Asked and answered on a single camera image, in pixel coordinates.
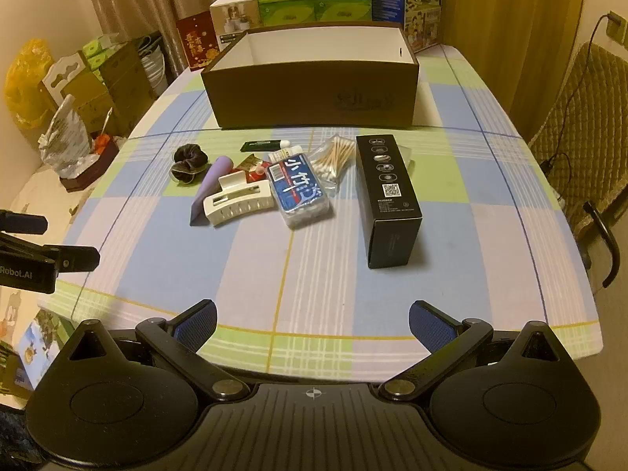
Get blue milk carton box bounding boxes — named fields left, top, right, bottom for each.
left=370, top=0, right=450, bottom=55

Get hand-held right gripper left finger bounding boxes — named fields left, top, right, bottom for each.
left=66, top=298, right=251, bottom=402

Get red gift box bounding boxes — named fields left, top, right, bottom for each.
left=175, top=11, right=219, bottom=70

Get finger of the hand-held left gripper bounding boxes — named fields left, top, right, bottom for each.
left=0, top=233, right=101, bottom=273
left=0, top=210, right=48, bottom=235

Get white cardboard handle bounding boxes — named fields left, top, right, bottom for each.
left=42, top=51, right=95, bottom=105

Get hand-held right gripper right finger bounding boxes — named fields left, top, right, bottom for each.
left=380, top=299, right=553, bottom=400

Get blue label swab packet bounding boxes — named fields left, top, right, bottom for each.
left=267, top=152, right=331, bottom=230

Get brown cardboard boxes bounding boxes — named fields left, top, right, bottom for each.
left=59, top=39, right=164, bottom=139

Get black product box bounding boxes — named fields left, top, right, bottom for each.
left=356, top=133, right=424, bottom=270

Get black and green tube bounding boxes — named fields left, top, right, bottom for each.
left=240, top=139, right=290, bottom=153

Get red sachet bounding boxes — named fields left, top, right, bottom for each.
left=233, top=153, right=268, bottom=183

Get yellow plastic bag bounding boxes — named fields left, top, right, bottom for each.
left=4, top=39, right=55, bottom=131

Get dark wooden tray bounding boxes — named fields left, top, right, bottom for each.
left=60, top=133, right=121, bottom=193

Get white product box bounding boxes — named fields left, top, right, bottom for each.
left=209, top=0, right=261, bottom=53

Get small green tissue packets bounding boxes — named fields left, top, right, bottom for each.
left=81, top=35, right=119, bottom=70

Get dark velvet scrunchie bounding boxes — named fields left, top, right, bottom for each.
left=172, top=143, right=211, bottom=185

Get black power cable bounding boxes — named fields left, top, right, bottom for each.
left=539, top=14, right=614, bottom=170

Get colourful printed box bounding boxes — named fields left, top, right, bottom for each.
left=0, top=308, right=75, bottom=399

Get white hair claw clip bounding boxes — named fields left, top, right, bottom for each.
left=203, top=172, right=274, bottom=228

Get bag of cotton swabs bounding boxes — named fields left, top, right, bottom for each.
left=310, top=135, right=357, bottom=185

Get white plastic bag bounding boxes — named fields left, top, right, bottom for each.
left=38, top=94, right=95, bottom=178

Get brown cardboard storage box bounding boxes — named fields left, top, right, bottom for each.
left=201, top=23, right=421, bottom=130

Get wall socket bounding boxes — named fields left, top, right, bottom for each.
left=607, top=10, right=628, bottom=46

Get quilted chair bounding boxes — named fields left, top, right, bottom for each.
left=527, top=42, right=628, bottom=289

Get purple plastic tool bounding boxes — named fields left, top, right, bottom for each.
left=190, top=155, right=237, bottom=228

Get checked cloth covered desktop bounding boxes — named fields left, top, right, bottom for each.
left=69, top=43, right=603, bottom=384

